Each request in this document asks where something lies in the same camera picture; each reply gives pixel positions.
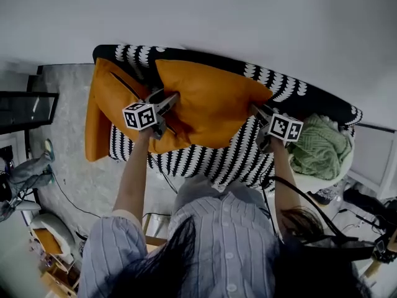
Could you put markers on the black white patterned sofa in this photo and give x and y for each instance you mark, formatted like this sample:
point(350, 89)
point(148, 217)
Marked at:
point(94, 141)

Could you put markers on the orange-brown panel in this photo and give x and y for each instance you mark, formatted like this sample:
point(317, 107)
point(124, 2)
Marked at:
point(48, 242)

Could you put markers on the person's striped light blue shirt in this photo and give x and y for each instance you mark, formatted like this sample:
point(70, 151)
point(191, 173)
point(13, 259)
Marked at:
point(217, 234)

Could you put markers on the white round basket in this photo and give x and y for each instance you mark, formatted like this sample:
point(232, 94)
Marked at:
point(322, 185)

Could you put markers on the person's right forearm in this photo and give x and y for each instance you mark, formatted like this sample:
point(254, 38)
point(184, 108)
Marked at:
point(285, 178)

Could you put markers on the black white patterned sofa cover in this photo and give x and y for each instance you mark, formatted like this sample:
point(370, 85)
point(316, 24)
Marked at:
point(192, 163)

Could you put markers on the white cabinet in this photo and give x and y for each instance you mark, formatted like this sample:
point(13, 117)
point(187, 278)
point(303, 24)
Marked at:
point(375, 160)

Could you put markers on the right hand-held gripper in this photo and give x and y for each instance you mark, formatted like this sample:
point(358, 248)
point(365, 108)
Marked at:
point(285, 127)

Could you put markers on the person's light grey trousers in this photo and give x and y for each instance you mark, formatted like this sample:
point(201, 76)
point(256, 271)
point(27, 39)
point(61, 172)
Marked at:
point(198, 191)

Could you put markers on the green knitted blanket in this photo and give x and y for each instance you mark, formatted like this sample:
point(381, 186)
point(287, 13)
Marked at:
point(322, 147)

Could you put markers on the person's left forearm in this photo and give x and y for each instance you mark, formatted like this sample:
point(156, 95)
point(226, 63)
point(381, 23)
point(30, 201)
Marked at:
point(133, 172)

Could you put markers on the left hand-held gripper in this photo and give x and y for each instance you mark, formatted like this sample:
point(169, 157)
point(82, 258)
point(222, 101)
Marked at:
point(139, 116)

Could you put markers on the grey armchair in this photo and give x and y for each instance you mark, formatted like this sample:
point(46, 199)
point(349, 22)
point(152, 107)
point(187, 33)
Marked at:
point(59, 225)

